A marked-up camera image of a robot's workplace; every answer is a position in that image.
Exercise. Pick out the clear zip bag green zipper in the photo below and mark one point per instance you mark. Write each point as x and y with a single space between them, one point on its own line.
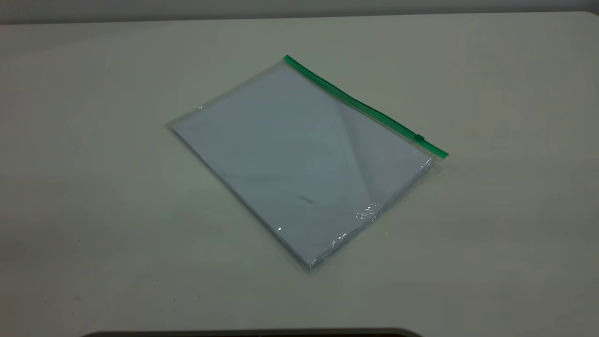
299 154

